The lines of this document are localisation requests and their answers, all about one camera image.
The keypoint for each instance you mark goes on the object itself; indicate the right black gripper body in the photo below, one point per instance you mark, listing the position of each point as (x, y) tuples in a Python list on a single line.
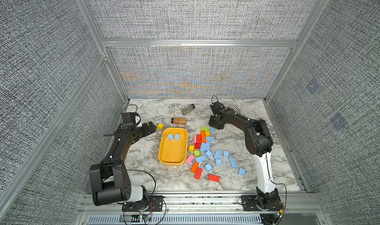
[(213, 123)]

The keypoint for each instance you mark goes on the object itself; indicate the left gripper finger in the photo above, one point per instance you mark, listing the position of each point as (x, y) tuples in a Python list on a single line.
[(151, 125), (151, 132)]

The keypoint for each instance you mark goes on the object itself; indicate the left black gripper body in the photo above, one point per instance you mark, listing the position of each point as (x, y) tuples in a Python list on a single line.
[(140, 131)]

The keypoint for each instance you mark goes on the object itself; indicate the long blue block pair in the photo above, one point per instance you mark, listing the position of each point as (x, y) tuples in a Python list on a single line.
[(202, 147), (207, 146)]

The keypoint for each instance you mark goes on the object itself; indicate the yellow plastic tray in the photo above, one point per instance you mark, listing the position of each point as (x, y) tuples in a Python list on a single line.
[(173, 153)]

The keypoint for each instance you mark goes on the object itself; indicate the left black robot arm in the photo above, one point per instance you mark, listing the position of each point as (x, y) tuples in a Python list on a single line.
[(109, 179)]

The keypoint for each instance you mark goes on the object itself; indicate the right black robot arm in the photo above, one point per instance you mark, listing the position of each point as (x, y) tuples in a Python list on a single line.
[(258, 142)]

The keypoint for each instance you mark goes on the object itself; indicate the lone yellow cube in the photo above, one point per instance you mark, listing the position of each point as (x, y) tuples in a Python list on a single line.
[(160, 126)]

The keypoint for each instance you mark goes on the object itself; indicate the green block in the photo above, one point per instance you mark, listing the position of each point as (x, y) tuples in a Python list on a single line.
[(203, 128)]

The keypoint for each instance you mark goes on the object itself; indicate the patterned bowl with yellow contents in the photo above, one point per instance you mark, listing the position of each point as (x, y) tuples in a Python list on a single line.
[(231, 106)]

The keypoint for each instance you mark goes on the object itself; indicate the long orange block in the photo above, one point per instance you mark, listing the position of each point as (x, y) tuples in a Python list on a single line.
[(203, 136)]

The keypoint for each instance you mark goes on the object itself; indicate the brown spice jar black lid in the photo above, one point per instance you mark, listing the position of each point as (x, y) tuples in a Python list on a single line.
[(181, 121)]

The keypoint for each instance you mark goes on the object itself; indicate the clear spice jar green contents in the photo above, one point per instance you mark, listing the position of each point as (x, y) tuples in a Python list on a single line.
[(188, 109)]

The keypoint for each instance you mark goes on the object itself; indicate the blue cube centre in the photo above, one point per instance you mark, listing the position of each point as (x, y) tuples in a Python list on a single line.
[(208, 154)]

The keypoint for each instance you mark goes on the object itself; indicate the blue block right tall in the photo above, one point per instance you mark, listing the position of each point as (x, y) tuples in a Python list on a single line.
[(217, 154)]

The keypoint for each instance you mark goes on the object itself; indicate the blue block centre low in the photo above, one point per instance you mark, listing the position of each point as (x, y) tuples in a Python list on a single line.
[(201, 159)]

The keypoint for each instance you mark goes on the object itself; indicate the pink block lower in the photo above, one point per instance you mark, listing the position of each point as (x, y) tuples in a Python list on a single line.
[(190, 159)]

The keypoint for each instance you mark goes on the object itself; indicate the orange block lower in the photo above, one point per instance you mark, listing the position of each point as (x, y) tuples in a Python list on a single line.
[(194, 167)]

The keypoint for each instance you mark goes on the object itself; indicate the red block bottom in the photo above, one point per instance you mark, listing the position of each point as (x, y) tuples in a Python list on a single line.
[(213, 178)]

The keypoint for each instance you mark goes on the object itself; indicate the blue cube far right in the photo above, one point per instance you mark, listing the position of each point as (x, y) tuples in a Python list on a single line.
[(241, 172)]

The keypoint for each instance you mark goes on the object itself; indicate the red block lower left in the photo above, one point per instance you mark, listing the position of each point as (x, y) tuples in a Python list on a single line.
[(198, 173)]

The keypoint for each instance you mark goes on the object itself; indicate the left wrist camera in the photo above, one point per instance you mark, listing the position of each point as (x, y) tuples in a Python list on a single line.
[(130, 119)]

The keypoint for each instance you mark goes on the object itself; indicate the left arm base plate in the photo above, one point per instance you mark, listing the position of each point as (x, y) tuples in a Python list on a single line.
[(154, 204)]

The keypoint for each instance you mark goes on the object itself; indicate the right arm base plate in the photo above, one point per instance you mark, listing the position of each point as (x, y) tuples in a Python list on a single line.
[(252, 203)]

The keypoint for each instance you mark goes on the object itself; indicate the aluminium front rail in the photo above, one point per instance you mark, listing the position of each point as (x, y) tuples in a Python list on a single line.
[(208, 208)]

